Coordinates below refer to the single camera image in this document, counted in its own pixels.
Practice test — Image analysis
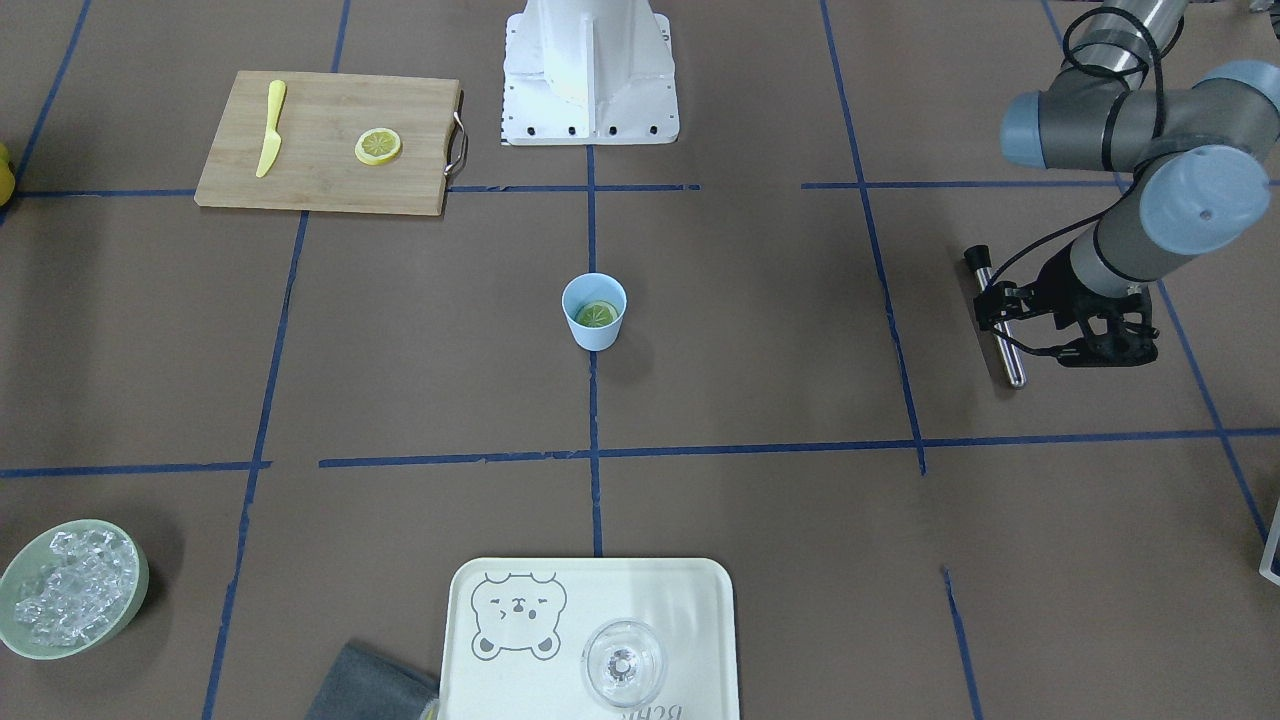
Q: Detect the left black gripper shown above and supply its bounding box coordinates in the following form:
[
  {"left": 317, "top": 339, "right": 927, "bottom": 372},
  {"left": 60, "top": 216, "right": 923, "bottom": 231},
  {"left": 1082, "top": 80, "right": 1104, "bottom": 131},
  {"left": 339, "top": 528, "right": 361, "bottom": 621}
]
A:
[{"left": 975, "top": 250, "right": 1158, "bottom": 368}]

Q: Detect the steel muddler black tip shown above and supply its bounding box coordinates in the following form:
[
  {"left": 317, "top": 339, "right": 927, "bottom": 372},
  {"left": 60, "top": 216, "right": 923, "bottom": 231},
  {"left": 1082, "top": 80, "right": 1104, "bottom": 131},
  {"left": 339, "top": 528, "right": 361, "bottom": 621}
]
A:
[{"left": 963, "top": 245, "right": 1027, "bottom": 389}]

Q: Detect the yellow lemon slice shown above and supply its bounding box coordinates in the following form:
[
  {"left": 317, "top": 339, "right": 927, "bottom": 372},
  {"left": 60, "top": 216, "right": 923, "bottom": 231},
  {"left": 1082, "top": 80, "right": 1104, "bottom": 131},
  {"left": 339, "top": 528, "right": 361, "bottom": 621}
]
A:
[{"left": 573, "top": 300, "right": 621, "bottom": 329}]

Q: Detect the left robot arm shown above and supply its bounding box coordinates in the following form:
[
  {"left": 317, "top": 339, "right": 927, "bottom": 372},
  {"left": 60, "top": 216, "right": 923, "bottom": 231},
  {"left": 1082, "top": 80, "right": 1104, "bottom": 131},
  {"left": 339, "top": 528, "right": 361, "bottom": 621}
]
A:
[{"left": 973, "top": 1, "right": 1279, "bottom": 368}]

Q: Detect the light blue cup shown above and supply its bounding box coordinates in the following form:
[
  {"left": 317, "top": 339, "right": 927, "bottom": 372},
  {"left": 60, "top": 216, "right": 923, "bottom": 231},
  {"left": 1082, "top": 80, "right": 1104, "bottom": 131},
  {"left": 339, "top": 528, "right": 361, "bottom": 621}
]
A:
[{"left": 561, "top": 273, "right": 628, "bottom": 352}]

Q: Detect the clear wine glass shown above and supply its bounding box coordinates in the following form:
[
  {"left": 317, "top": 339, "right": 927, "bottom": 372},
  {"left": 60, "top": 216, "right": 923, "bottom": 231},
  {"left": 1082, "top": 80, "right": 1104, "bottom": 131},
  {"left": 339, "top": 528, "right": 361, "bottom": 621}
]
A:
[{"left": 580, "top": 618, "right": 669, "bottom": 711}]

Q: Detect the cream bear tray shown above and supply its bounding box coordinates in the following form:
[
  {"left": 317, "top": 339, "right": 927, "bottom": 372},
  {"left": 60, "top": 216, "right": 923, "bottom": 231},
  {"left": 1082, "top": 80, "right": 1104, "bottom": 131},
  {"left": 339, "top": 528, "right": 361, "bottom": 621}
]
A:
[{"left": 436, "top": 557, "right": 741, "bottom": 719}]

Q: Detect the wooden cutting board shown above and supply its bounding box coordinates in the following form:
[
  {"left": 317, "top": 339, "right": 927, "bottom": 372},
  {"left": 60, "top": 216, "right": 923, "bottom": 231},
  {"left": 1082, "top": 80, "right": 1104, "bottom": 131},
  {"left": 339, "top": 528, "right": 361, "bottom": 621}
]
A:
[{"left": 195, "top": 70, "right": 466, "bottom": 217}]

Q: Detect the grey folded cloth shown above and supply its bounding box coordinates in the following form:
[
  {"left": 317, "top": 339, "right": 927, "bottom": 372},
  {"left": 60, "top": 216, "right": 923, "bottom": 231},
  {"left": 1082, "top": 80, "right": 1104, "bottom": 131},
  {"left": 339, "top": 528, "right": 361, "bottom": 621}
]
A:
[{"left": 305, "top": 642, "right": 440, "bottom": 719}]

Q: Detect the yellow plastic knife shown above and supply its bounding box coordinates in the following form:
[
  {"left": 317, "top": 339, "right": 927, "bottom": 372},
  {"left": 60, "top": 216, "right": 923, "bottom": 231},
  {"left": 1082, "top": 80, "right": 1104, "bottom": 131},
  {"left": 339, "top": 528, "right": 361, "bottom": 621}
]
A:
[{"left": 255, "top": 79, "right": 287, "bottom": 178}]

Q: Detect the green bowl of ice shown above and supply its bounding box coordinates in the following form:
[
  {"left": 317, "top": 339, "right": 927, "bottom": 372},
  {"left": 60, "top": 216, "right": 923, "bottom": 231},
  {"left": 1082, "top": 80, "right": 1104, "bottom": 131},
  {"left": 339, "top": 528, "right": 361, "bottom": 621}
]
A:
[{"left": 1, "top": 519, "right": 150, "bottom": 661}]

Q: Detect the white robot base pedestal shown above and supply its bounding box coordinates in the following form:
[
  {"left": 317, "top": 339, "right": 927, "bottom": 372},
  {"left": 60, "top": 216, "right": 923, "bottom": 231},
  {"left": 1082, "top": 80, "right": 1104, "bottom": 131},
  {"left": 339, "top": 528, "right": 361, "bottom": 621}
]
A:
[{"left": 500, "top": 1, "right": 681, "bottom": 147}]

